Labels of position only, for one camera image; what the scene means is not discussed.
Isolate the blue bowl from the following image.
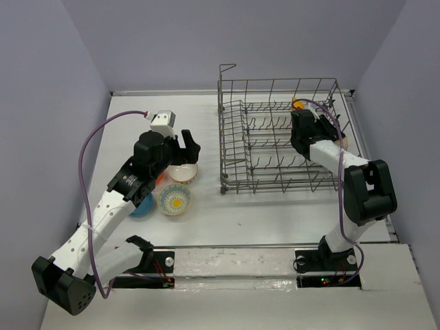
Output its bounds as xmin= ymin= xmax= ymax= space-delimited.
xmin=130 ymin=194 xmax=154 ymax=218

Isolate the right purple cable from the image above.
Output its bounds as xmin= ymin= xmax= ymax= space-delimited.
xmin=298 ymin=98 xmax=364 ymax=286

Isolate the beige bowl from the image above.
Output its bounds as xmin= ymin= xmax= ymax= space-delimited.
xmin=334 ymin=136 xmax=349 ymax=151

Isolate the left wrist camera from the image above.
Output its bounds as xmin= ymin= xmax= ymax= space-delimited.
xmin=145 ymin=110 xmax=175 ymax=138

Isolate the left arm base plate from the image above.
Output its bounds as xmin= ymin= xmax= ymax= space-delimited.
xmin=112 ymin=250 xmax=175 ymax=289

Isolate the patterned sunflower bowl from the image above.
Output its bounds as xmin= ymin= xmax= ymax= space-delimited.
xmin=157 ymin=183 xmax=192 ymax=216

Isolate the yellow bowl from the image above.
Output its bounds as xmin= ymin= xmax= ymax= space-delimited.
xmin=291 ymin=98 xmax=305 ymax=111

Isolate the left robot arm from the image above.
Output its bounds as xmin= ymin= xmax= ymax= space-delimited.
xmin=31 ymin=129 xmax=201 ymax=316

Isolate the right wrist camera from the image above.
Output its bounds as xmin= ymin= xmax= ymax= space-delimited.
xmin=305 ymin=102 xmax=320 ymax=120

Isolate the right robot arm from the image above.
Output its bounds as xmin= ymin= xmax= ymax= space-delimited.
xmin=290 ymin=109 xmax=397 ymax=274

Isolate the orange bowl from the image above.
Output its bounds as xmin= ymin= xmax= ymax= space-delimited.
xmin=155 ymin=173 xmax=164 ymax=183

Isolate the grey wire dish rack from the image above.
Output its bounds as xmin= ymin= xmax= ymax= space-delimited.
xmin=217 ymin=63 xmax=362 ymax=194

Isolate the white bowl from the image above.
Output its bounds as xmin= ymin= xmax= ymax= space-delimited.
xmin=168 ymin=164 xmax=199 ymax=184

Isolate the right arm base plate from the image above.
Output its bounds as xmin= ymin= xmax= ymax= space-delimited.
xmin=292 ymin=249 xmax=361 ymax=288

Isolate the metal rail bar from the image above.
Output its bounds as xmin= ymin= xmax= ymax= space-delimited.
xmin=155 ymin=243 xmax=319 ymax=250

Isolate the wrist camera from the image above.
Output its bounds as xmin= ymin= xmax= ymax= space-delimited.
xmin=145 ymin=110 xmax=175 ymax=138
xmin=305 ymin=102 xmax=320 ymax=120

